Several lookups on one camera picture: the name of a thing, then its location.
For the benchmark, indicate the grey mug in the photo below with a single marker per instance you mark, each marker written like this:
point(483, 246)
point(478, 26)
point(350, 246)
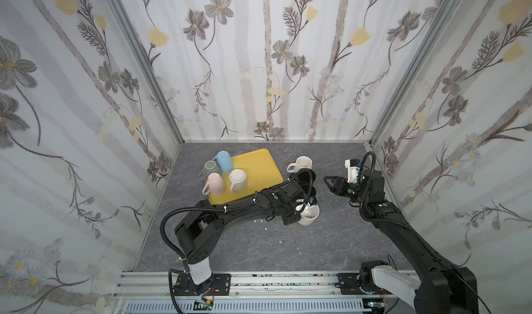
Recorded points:
point(210, 167)

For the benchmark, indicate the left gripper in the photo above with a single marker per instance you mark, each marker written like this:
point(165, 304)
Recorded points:
point(291, 220)

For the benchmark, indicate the white speckled mug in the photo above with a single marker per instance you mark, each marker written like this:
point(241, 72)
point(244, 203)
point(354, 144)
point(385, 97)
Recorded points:
point(302, 162)

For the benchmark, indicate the aluminium mounting rail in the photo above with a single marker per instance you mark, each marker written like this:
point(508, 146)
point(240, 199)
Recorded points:
point(244, 285)

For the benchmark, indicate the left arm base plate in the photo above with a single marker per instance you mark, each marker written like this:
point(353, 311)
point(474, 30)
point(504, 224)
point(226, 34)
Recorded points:
point(217, 285)

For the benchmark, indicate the pink mug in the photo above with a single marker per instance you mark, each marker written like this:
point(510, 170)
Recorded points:
point(214, 185)

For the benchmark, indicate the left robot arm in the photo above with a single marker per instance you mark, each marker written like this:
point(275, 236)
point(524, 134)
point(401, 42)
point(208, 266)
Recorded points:
point(193, 232)

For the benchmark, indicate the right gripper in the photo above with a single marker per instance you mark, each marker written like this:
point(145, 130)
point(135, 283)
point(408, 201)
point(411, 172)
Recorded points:
point(345, 185)

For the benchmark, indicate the light blue mug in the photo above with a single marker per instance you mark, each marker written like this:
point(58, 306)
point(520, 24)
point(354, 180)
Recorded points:
point(224, 161)

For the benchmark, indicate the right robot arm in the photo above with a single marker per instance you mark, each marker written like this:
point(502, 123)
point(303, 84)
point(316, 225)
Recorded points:
point(441, 287)

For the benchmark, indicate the yellow tray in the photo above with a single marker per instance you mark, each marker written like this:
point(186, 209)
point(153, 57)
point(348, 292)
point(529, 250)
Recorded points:
point(262, 173)

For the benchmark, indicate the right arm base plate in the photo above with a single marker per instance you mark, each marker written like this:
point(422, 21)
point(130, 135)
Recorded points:
point(350, 284)

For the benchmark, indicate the white slotted cable duct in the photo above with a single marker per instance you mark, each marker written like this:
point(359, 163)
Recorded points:
point(275, 306)

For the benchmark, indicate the beige mug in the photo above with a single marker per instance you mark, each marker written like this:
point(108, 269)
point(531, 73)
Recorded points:
point(309, 215)

